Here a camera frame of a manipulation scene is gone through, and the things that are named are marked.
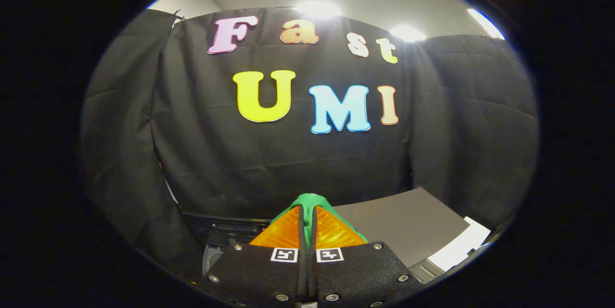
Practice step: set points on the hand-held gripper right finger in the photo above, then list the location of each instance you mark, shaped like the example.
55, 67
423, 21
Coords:
355, 274

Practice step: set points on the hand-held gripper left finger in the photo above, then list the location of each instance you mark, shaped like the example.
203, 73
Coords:
269, 274

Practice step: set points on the dark grey washing machine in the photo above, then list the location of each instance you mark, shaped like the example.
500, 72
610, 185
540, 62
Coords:
226, 236

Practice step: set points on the green polo shirt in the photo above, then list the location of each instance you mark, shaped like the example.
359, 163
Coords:
307, 199

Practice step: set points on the beige metal cabinet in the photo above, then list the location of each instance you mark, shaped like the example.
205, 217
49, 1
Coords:
399, 221

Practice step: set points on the white flat board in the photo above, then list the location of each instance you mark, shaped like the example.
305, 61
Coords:
461, 248

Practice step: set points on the black backdrop cloth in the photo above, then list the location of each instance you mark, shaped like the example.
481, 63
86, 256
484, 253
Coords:
288, 164

